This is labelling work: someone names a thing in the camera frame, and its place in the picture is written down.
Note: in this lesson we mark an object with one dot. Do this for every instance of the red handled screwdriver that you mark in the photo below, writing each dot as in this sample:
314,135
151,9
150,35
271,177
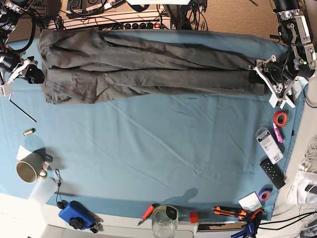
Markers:
148,212

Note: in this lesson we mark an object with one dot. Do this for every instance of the small red cube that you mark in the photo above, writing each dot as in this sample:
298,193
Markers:
194,217

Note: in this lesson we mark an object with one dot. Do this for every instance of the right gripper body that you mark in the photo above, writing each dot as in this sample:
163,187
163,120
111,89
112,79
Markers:
12,67

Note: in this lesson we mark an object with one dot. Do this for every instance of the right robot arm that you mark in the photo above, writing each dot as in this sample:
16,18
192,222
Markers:
10,13

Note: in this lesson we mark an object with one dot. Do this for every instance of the blue table cloth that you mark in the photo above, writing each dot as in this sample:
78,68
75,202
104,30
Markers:
118,157

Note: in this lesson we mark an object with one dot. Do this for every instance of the black remote control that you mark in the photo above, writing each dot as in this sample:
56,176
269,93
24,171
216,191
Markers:
273,172

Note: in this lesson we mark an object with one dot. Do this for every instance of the small brass battery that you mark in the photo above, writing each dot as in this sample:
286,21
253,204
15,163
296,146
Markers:
28,132

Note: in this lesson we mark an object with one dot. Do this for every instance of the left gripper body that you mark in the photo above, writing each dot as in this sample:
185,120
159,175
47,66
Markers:
278,81

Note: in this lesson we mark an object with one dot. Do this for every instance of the clear glass jar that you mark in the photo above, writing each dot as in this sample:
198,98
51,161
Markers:
164,221

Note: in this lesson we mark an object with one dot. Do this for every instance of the orange black utility knife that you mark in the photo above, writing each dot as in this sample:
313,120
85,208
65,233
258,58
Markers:
229,211

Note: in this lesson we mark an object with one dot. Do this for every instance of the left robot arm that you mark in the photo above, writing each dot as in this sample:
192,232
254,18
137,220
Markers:
300,63

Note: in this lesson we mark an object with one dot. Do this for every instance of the white paper slip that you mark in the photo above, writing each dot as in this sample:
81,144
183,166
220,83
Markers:
22,153

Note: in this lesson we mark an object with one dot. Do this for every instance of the grey T-shirt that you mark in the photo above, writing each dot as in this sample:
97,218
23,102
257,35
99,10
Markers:
88,67

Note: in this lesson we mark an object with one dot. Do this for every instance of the blue clamp bottom right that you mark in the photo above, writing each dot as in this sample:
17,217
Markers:
250,229

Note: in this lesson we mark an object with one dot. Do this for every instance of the white packaged box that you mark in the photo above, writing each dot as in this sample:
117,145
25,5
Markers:
268,144

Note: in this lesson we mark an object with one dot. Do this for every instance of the purple tape roll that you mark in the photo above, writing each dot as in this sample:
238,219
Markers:
264,194

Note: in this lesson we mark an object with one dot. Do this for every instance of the purple glue tube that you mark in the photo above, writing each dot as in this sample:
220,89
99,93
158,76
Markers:
277,133

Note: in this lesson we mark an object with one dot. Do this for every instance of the silver hex key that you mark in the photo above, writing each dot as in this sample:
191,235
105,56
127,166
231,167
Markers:
20,109

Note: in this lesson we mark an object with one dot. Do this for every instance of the olive ceramic mug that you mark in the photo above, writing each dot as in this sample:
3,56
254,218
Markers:
31,168

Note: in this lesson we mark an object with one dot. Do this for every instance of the rolled white paper sheets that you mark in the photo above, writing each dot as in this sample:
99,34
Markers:
296,91

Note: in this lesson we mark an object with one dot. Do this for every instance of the red tape roll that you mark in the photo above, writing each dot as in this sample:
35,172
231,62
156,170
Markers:
280,118

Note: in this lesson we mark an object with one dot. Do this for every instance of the white small card box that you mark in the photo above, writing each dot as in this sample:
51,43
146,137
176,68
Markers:
250,203

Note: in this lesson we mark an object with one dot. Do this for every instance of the blue clamp block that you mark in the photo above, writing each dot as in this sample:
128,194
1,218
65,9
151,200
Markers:
78,217

